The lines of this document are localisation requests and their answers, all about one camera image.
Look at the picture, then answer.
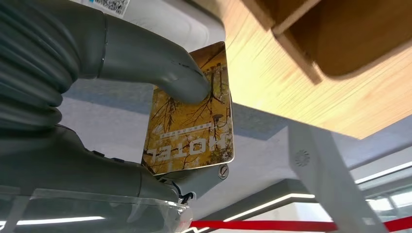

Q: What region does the wooden card slot box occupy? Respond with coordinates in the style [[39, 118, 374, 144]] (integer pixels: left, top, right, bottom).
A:
[[241, 0, 412, 85]]

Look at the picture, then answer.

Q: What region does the red barrier belt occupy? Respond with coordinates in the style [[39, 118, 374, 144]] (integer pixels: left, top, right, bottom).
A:
[[189, 216, 412, 233]]

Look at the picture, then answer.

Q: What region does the grey platform with light strip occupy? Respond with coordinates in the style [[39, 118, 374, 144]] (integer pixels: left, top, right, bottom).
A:
[[222, 178, 317, 223]]

